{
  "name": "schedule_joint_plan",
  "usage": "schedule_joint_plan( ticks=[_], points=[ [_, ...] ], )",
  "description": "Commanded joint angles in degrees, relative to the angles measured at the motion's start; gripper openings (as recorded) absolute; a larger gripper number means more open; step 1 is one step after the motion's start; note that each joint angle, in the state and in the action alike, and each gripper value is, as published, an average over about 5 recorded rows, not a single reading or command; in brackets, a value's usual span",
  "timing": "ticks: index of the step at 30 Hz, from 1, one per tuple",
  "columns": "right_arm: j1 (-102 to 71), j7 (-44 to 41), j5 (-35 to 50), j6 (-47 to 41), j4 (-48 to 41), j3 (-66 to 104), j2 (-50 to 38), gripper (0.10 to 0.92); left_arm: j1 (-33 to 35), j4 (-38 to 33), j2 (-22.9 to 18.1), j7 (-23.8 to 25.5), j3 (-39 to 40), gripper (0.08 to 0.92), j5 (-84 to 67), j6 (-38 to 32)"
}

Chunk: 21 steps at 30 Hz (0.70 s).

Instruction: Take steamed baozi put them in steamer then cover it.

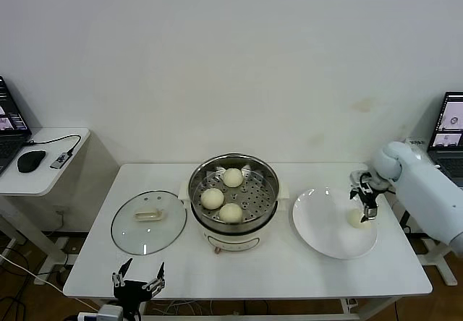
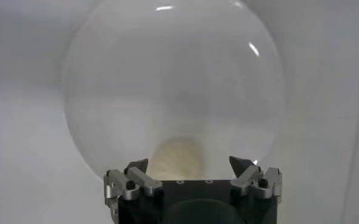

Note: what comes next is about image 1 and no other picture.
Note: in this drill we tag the white wall socket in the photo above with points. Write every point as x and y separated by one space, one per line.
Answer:
59 212

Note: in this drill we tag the round glass lid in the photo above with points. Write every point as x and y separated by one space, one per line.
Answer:
144 234

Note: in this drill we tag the grey usb hub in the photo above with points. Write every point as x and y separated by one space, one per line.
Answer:
59 160

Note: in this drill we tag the black computer mouse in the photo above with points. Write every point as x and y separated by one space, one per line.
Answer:
30 161

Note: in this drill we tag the stainless steel steamer pot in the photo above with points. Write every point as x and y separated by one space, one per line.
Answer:
260 198

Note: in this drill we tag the white round plate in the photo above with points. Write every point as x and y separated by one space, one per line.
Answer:
318 223

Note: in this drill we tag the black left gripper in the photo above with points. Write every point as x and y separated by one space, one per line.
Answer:
130 294

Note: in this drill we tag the open dark grey laptop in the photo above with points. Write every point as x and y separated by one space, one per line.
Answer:
9 144
450 129

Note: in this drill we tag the white steamed baozi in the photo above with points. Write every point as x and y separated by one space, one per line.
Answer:
354 220
232 177
230 213
212 198

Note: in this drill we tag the white table frame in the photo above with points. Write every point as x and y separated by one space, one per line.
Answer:
349 303

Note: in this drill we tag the cream electric cooker base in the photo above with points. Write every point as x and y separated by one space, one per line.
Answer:
235 239

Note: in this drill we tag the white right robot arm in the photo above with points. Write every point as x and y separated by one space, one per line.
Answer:
427 194

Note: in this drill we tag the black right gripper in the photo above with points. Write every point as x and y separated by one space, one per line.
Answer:
368 192

